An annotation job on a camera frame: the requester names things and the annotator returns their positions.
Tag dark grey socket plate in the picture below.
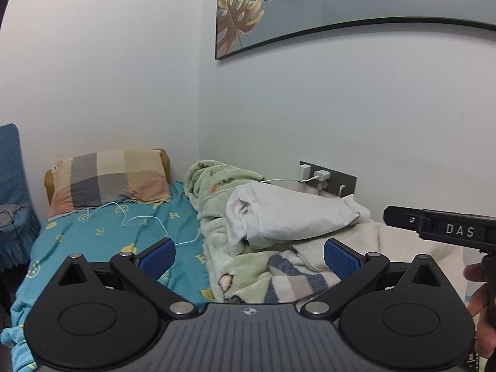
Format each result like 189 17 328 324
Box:
299 160 357 198

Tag teal printed bed sheet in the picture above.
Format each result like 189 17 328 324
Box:
0 180 212 370

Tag striped blanket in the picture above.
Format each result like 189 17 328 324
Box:
263 245 342 305

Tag green printed fleece blanket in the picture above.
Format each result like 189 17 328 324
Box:
183 159 299 305

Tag white t-shirt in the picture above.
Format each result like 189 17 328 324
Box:
226 181 371 257

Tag grey cloth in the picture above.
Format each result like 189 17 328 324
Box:
0 205 26 227

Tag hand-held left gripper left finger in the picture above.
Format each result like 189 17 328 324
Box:
56 237 199 320

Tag person's right hand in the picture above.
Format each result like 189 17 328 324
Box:
464 263 496 358

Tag blue covered chair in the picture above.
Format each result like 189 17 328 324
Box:
0 123 41 274

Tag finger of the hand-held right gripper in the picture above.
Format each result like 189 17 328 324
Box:
383 206 425 239

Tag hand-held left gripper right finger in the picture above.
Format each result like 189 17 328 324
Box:
300 239 443 320

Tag checkered pillow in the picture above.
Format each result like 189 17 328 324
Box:
48 149 172 218

